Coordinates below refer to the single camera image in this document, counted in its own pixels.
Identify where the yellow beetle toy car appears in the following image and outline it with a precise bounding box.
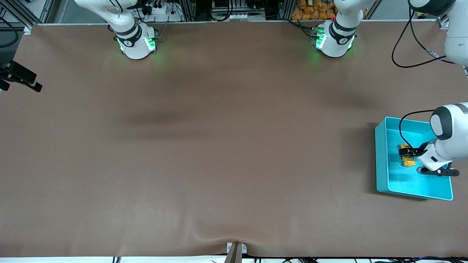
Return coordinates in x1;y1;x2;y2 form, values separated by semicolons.
398;143;416;168

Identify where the turquoise plastic bin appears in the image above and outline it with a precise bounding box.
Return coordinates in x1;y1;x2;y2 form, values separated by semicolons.
375;116;454;201

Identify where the bag of orange fruit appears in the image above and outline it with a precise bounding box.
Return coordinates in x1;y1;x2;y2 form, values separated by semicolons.
291;0;339;21

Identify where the white power strip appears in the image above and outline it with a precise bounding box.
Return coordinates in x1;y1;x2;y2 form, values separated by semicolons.
144;3;178;19

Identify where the brown table mat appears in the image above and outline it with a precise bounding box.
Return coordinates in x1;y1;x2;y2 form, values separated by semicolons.
0;20;468;258

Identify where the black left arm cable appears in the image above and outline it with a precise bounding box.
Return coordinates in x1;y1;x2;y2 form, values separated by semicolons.
391;0;457;148

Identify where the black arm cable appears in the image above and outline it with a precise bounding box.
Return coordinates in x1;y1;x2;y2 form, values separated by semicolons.
391;0;457;148
0;15;19;49

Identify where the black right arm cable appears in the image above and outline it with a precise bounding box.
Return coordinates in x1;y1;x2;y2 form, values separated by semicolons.
0;15;19;49

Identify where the metal table clamp bracket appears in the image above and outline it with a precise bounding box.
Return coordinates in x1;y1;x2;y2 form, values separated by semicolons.
226;242;248;263

